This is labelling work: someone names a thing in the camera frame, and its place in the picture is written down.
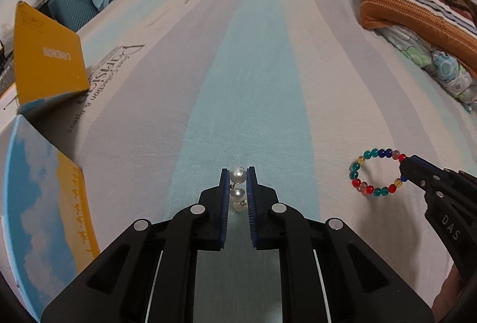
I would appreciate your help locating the person's right hand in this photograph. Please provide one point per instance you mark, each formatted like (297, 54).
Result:
(447, 300)

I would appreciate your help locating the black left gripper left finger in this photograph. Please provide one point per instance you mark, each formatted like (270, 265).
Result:
(202, 226)

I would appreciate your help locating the teal suitcase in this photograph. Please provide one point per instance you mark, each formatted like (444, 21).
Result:
(73, 14)

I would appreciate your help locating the blue yellow cardboard box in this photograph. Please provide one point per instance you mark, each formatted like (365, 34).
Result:
(45, 219)

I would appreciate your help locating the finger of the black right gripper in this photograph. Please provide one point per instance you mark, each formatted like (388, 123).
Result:
(420, 172)

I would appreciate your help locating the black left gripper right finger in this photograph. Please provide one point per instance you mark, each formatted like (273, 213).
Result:
(273, 224)

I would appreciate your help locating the floral quilt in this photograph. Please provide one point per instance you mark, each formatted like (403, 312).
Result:
(448, 71)

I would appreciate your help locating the striped orange red pillow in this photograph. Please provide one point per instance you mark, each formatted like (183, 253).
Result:
(446, 27)

